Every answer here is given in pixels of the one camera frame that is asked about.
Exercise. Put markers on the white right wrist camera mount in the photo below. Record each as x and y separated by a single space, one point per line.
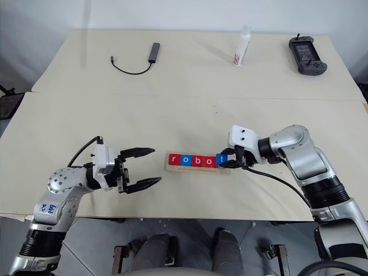
241 135

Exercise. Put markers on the black handheld game controller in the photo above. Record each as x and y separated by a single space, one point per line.
306 54

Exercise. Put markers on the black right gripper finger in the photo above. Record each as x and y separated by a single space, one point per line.
227 151
233 164

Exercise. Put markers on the white plastic bottle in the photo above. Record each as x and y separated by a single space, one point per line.
241 46

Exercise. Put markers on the red letter r tile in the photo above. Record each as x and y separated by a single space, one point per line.
174 159

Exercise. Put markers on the black stand base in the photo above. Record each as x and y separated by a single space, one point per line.
8 105

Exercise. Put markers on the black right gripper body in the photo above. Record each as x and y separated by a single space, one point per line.
244 159

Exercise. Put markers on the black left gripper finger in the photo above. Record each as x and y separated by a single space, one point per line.
143 184
138 151

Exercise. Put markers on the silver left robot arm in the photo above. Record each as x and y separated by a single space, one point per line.
60 181

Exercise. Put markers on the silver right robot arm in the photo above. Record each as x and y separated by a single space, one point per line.
304 161

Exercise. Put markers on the pale wooden letter tray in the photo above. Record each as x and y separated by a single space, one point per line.
198 170

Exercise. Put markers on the red o tile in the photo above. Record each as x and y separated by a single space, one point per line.
208 162

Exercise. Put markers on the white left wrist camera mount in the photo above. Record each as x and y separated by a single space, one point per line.
101 158

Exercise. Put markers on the red b tile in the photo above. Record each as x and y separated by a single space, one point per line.
197 161

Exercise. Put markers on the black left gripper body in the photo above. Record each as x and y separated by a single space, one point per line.
120 175

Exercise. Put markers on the rusty metal bracket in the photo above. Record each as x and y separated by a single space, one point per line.
280 258
118 258

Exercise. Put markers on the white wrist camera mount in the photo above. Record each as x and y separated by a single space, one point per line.
241 135
101 158

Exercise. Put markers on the blue letter o tile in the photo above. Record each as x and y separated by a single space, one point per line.
186 160

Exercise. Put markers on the dark rounded shape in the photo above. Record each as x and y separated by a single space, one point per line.
155 253
228 250

